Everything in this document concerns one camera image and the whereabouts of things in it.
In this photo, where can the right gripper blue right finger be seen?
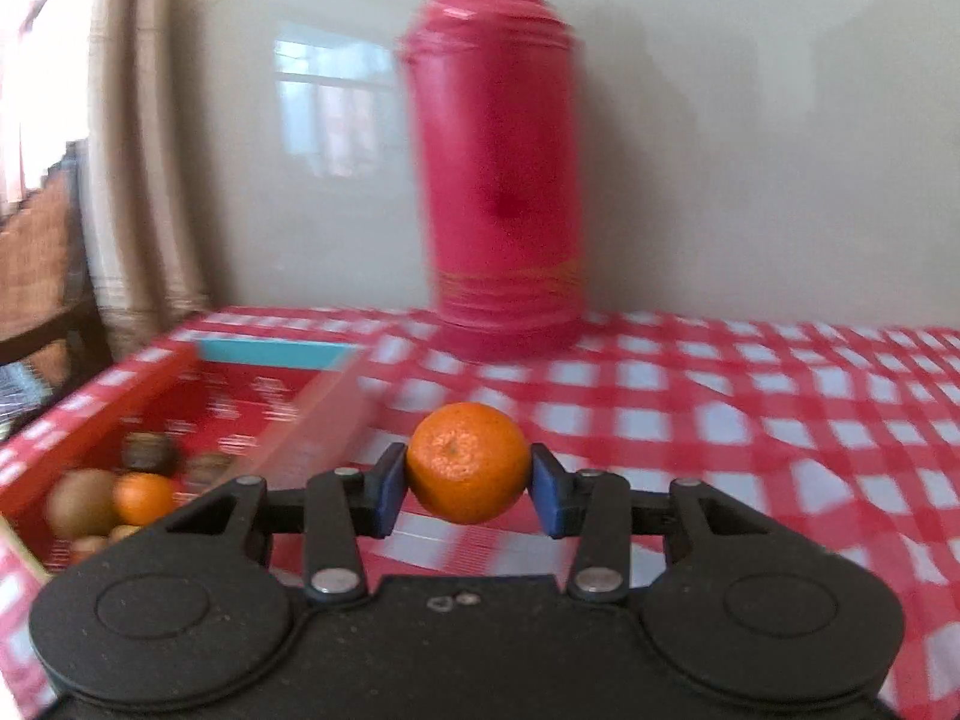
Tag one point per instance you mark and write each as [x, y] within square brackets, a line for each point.
[603, 512]

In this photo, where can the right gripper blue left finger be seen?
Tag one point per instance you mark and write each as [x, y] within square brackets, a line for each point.
[331, 513]

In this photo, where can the orange mandarin back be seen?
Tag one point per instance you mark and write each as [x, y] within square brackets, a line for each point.
[468, 463]

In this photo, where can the orange mandarin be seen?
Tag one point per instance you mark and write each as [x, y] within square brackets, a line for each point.
[142, 498]
[468, 463]

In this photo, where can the dark fruit in box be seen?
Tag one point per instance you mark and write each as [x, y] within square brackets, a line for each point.
[202, 471]
[152, 453]

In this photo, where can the orange mandarin in box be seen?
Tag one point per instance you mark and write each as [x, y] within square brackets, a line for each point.
[142, 498]

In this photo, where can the colourful cardboard tray box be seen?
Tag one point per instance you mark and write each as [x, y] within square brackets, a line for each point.
[281, 409]

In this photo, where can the brown kiwi in box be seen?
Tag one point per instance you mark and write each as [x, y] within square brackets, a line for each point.
[81, 504]

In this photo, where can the small tan fruit in box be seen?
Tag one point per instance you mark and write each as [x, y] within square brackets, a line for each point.
[88, 546]

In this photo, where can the red white checkered tablecloth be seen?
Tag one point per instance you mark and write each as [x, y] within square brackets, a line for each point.
[849, 434]

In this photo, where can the dark wooden sofa bench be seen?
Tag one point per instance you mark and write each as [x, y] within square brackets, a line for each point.
[53, 338]

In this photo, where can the beige curtain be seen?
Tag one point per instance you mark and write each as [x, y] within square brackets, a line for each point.
[143, 256]

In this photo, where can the blue plaid blanket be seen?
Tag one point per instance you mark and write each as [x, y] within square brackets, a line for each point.
[23, 393]

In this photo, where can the woven brown seat cushion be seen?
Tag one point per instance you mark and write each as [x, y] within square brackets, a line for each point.
[35, 242]

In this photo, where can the red thermos flask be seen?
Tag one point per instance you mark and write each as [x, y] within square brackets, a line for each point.
[492, 84]

